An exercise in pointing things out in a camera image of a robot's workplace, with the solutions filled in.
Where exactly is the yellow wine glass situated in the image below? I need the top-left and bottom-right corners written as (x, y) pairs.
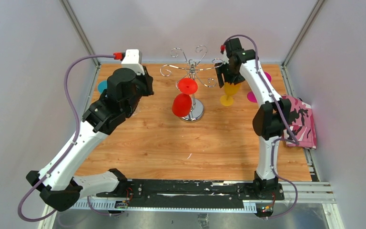
top-left (220, 82), bottom-right (241, 106)

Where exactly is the pink wine glass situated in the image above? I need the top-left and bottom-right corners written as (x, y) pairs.
top-left (247, 72), bottom-right (272, 103)

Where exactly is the chrome wine glass rack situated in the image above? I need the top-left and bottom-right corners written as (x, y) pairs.
top-left (160, 45), bottom-right (223, 123)

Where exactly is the red wine glass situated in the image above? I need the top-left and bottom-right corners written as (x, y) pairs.
top-left (172, 78), bottom-right (198, 117)

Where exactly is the blue wine glass front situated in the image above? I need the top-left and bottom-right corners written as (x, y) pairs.
top-left (97, 80), bottom-right (108, 94)

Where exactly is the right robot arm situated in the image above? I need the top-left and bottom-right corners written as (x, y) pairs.
top-left (215, 34), bottom-right (291, 199)

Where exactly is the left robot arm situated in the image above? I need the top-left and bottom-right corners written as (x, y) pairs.
top-left (26, 66), bottom-right (154, 212)

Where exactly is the pink camouflage cloth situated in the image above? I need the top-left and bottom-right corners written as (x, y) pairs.
top-left (282, 95), bottom-right (317, 149)

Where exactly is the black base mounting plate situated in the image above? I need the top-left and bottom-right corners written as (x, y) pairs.
top-left (96, 179), bottom-right (284, 209)

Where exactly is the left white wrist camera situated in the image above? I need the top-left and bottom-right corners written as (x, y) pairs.
top-left (121, 49), bottom-right (144, 75)

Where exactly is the aluminium frame rail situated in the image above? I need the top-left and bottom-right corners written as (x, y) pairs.
top-left (71, 179), bottom-right (336, 213)

